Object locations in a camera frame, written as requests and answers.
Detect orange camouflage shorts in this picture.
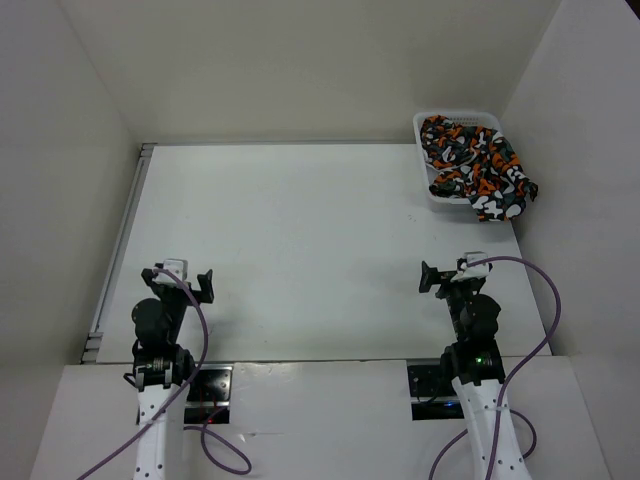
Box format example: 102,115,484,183
418,114,541,226

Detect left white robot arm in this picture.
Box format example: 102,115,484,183
131,259,214,479

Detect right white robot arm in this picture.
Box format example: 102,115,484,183
419,252,531,479

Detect white plastic basket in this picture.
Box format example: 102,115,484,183
412,108,531,210

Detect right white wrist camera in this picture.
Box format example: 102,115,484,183
453,251,491,282

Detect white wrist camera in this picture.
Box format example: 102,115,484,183
453,251,491,282
154,258,188,286

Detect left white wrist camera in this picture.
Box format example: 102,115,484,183
154,258,188,286

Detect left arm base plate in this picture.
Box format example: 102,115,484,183
184,364,233,425

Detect aluminium rail frame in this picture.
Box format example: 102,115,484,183
80,143,156,364

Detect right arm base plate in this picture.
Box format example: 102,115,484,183
407,362,463,421

